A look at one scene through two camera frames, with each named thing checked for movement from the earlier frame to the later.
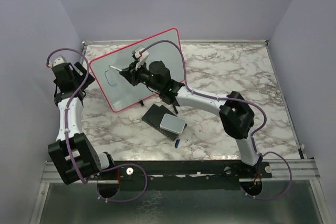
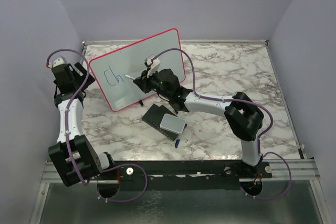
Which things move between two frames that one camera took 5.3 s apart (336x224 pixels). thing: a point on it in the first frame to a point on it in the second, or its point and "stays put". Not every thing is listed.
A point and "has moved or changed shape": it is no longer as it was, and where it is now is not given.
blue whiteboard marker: (115, 68) has moved or changed shape
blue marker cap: (177, 143) stays put
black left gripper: (81, 69) stays put
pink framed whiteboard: (119, 93) stays put
